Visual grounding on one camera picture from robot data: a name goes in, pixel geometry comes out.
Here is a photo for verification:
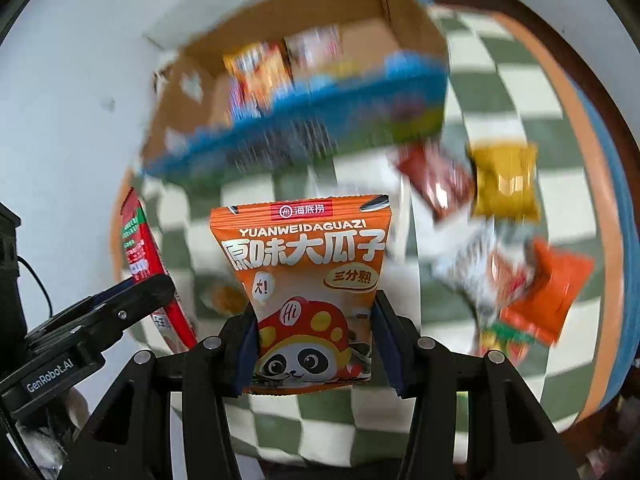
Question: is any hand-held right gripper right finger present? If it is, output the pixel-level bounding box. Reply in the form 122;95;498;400
372;290;583;480

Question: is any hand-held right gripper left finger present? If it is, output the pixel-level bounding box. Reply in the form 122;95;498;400
57;305;261;480

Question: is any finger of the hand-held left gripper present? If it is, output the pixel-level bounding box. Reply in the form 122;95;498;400
75;274;176;346
27;280;138;346

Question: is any red green snack packet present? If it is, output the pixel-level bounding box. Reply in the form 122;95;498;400
121;187;198;351

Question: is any orange panda snack packet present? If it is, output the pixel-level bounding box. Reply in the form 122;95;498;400
209;194;392;395

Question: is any white cookie snack packet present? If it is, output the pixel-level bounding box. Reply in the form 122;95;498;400
432;230;533;326

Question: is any plain orange snack packet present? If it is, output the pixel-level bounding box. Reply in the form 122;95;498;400
500;237;596;346

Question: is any brown red snack packet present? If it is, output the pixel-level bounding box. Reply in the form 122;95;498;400
395;142;476;221

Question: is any cardboard box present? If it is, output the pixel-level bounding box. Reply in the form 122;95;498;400
140;0;451;186

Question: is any yellow topped snack packet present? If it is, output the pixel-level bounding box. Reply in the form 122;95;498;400
222;42;293;116

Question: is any red white snack packet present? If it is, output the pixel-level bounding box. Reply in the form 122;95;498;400
285;27;346;81

